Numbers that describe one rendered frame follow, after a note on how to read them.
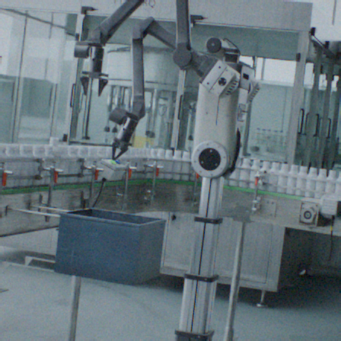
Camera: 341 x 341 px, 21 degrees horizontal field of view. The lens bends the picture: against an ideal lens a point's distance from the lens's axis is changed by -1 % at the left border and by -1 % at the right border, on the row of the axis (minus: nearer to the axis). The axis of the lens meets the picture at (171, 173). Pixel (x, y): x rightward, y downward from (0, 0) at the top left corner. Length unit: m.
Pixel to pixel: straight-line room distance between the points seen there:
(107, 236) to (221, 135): 0.81
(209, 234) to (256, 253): 3.16
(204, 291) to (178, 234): 3.28
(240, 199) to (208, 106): 1.54
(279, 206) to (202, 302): 1.40
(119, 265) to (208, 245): 0.74
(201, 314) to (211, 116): 0.85
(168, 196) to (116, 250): 1.95
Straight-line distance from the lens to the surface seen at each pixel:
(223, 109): 3.83
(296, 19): 7.03
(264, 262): 7.06
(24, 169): 3.64
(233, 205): 5.31
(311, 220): 4.98
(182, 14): 3.79
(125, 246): 3.26
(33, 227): 3.73
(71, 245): 3.34
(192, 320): 3.97
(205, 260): 3.93
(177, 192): 5.23
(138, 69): 4.18
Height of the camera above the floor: 1.31
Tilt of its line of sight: 3 degrees down
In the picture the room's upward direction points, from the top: 7 degrees clockwise
